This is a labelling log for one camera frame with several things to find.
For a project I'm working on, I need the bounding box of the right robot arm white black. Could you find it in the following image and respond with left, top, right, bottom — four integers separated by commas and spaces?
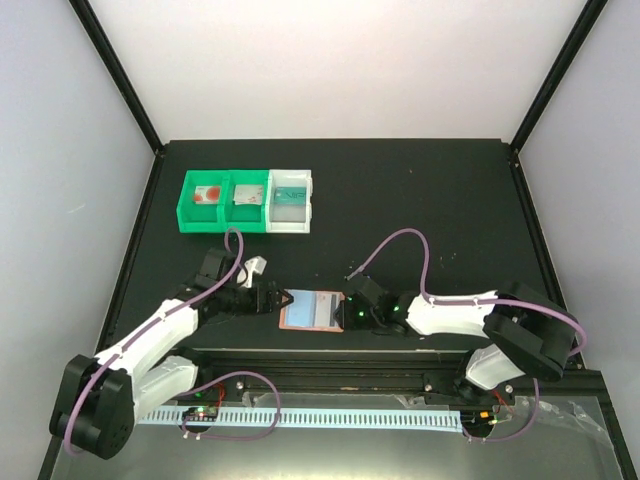
332, 274, 584, 405

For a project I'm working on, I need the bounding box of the green bin middle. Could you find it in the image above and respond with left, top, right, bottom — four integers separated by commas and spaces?
223, 169, 269, 233

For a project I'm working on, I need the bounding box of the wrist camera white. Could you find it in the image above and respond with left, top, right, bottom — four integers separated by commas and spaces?
345, 265, 365, 281
237, 256, 267, 288

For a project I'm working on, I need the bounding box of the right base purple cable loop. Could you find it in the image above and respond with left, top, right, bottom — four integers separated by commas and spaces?
461, 377, 541, 445

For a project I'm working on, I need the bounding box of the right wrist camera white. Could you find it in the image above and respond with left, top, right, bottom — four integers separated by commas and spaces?
345, 265, 365, 281

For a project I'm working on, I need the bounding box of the white slotted cable duct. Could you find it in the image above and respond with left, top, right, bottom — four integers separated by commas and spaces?
139, 405, 462, 433

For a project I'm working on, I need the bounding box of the white translucent bin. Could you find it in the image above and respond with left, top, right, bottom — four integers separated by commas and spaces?
265, 169, 313, 234

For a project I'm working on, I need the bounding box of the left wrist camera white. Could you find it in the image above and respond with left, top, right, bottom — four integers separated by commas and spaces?
237, 256, 267, 288

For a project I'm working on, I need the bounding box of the green bin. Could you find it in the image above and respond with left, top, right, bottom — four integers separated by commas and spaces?
223, 169, 269, 233
176, 170, 230, 234

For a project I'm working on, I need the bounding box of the left small circuit board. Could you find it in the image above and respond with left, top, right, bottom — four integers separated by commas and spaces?
182, 406, 219, 422

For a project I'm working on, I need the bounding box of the black aluminium front rail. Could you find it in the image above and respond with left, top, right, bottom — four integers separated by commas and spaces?
169, 347, 494, 407

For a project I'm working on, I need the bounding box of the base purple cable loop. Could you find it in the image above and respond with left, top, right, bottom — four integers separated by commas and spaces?
180, 370, 282, 445
461, 377, 541, 445

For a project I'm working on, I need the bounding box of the black frame post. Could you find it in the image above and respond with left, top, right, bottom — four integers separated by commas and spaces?
510, 0, 608, 154
69, 0, 164, 155

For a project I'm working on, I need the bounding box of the green bin left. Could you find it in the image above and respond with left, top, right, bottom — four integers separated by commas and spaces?
176, 170, 230, 234

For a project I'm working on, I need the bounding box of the small circuit board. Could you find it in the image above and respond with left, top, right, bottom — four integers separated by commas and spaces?
470, 410, 513, 426
182, 406, 219, 422

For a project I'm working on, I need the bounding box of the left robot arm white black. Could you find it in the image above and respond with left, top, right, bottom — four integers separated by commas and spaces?
49, 249, 294, 459

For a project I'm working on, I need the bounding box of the brown leather card holder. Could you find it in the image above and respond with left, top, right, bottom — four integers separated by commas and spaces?
279, 290, 345, 333

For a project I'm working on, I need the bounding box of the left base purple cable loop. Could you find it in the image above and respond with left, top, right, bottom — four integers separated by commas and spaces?
180, 370, 282, 445

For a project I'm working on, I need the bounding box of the right black frame post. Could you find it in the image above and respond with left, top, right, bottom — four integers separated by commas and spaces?
510, 0, 608, 154

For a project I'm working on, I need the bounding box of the red circles card in bin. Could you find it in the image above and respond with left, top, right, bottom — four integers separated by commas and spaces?
193, 185, 221, 205

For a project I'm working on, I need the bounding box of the teal VIP credit card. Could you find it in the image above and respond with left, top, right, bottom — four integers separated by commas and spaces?
274, 186, 307, 206

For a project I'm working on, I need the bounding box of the right small circuit board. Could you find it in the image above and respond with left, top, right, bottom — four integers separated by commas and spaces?
470, 410, 513, 426

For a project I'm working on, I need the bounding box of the left black frame post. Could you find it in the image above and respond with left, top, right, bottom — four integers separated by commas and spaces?
69, 0, 164, 155

